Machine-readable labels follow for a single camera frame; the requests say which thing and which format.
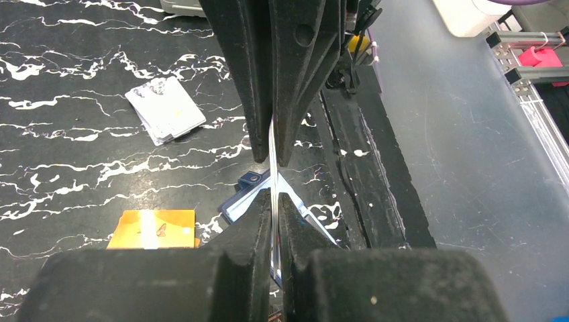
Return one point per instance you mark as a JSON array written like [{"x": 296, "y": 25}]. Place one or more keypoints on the white card stack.
[{"x": 165, "y": 109}]

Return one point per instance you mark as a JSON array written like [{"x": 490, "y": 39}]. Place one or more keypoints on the aluminium frame rail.
[{"x": 506, "y": 47}]

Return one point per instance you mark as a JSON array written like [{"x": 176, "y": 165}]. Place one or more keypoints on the red plastic part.
[{"x": 542, "y": 66}]

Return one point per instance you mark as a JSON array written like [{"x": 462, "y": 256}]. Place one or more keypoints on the navy blue card holder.
[{"x": 250, "y": 184}]

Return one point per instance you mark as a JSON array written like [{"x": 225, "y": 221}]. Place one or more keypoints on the orange credit card stack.
[{"x": 155, "y": 229}]

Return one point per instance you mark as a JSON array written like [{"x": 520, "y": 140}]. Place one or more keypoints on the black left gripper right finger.
[{"x": 323, "y": 282}]

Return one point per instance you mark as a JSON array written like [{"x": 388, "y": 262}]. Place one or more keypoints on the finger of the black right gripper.
[
  {"x": 243, "y": 32},
  {"x": 306, "y": 45}
]

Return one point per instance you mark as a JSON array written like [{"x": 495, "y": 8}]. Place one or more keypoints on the single orange credit card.
[{"x": 276, "y": 266}]

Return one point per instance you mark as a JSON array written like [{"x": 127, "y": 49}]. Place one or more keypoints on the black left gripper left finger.
[{"x": 227, "y": 279}]

